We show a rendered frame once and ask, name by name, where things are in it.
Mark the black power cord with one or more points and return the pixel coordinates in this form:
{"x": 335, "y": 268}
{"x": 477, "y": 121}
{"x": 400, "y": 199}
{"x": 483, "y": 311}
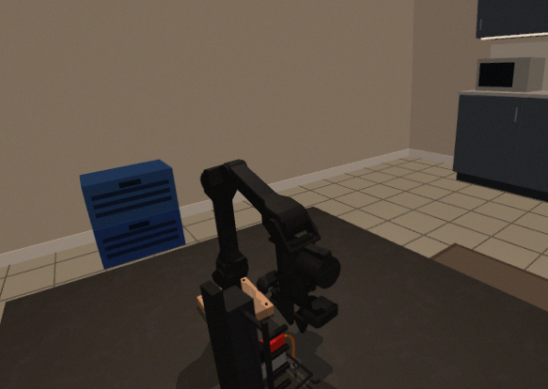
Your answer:
{"x": 282, "y": 359}

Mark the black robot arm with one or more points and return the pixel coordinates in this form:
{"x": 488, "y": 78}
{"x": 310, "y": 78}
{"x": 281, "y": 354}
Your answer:
{"x": 282, "y": 216}

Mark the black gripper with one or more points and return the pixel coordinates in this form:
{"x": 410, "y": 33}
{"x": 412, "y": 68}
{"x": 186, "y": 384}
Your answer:
{"x": 291, "y": 288}

